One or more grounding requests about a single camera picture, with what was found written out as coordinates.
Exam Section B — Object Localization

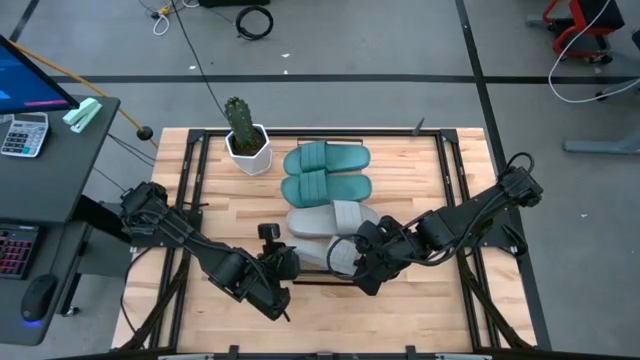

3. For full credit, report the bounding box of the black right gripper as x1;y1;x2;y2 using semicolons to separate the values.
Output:
351;218;409;281

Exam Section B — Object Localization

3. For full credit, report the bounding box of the black frame wooden shelf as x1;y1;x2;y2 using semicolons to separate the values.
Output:
288;136;369;288

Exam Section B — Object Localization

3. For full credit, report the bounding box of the teal rubber slide sandal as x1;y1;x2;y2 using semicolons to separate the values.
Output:
282;140;372;177
279;169;374;209

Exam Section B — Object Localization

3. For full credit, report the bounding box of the white plant pot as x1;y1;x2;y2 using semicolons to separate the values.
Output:
224;123;274;178

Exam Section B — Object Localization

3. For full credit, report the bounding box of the green cactus plant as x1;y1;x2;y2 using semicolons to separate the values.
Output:
223;95;257;151

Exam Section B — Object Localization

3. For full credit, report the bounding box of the grey desk foot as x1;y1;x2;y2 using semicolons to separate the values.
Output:
561;74;640;156

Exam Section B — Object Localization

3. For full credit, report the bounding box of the dark grey desk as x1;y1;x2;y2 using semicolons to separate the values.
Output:
0;94;122;347

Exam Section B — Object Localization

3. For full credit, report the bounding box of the black computer mouse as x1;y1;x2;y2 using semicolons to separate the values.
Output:
20;273;59;326

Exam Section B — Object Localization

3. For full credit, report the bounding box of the mint green stapler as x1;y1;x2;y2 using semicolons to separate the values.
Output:
61;96;104;135

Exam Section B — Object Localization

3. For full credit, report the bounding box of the backlit black keyboard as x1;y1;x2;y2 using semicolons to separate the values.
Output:
0;223;42;281

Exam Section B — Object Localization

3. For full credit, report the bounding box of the grey desk calculator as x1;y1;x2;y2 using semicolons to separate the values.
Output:
0;111;52;159

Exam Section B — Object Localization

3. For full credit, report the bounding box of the computer monitor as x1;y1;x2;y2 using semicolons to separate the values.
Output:
0;33;81;117

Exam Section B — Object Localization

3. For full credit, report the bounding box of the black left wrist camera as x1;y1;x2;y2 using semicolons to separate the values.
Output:
256;222;282;243

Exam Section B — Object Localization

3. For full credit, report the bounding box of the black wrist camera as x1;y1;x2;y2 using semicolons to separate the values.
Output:
355;273;390;297
256;222;282;243

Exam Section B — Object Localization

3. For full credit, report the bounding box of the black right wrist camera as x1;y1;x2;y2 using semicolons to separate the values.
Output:
355;273;390;297

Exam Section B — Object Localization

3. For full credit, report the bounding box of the black aluminium table frame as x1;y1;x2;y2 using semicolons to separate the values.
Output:
112;127;554;360

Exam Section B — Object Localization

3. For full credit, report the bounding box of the long black floor cable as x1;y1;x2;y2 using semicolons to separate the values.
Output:
169;0;230;121

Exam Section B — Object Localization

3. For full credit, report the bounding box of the coiled black cable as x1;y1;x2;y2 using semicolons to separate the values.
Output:
234;4;276;42

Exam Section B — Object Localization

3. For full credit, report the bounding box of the short white cable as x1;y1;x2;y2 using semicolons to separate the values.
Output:
151;10;172;37

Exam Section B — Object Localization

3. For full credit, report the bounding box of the long white cable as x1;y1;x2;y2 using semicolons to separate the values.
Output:
547;0;640;105

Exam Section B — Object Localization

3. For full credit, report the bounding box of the yellow cable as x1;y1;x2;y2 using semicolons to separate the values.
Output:
8;38;160;149

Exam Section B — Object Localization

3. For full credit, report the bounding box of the red frame stool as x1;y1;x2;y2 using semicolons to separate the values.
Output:
524;0;626;65

